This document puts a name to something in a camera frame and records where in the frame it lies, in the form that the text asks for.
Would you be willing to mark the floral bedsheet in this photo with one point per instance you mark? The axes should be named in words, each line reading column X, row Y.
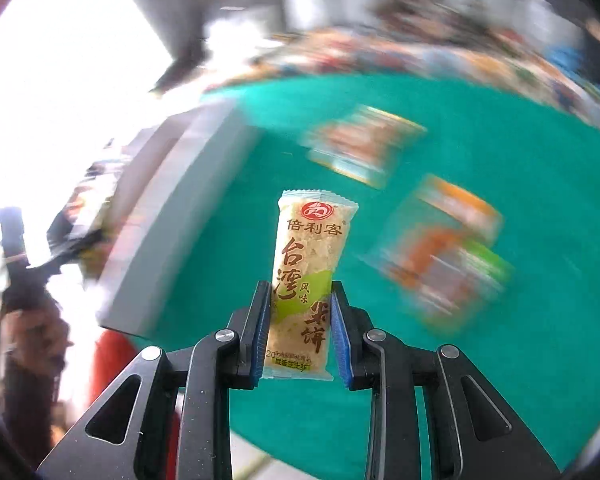
column 335, row 51

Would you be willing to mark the cream rice cracker pack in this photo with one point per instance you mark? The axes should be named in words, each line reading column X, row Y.
column 312, row 230

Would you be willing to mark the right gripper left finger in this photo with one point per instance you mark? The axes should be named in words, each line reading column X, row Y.
column 165, row 402

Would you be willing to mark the green clear sausage pack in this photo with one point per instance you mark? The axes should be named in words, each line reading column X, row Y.
column 437, row 248

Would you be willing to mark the person left hand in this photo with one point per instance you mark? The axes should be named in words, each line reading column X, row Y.
column 36, row 340

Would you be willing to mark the white cardboard box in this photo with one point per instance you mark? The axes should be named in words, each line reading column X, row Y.
column 178, row 173

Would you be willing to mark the green satin bed cover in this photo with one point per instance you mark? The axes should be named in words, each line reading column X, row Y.
column 538, row 341

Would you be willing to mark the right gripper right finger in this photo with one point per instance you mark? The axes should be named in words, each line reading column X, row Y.
column 473, row 432

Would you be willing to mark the peanut snack pack yellow border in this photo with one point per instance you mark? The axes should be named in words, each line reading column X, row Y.
column 363, row 145

